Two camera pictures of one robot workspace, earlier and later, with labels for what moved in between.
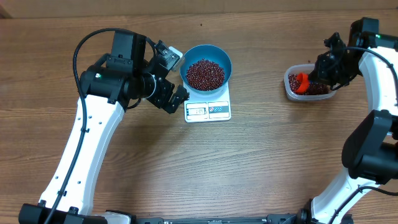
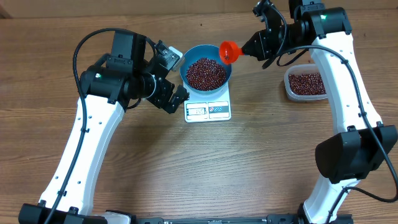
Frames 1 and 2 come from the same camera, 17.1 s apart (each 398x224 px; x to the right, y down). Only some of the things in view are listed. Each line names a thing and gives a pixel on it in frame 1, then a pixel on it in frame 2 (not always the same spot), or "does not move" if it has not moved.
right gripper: [323, 74] to [263, 40]
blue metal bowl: [206, 69] does not move
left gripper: [176, 99] does not move
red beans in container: [313, 89] does not move
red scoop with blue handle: [305, 83] to [229, 51]
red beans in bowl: [205, 74] does not move
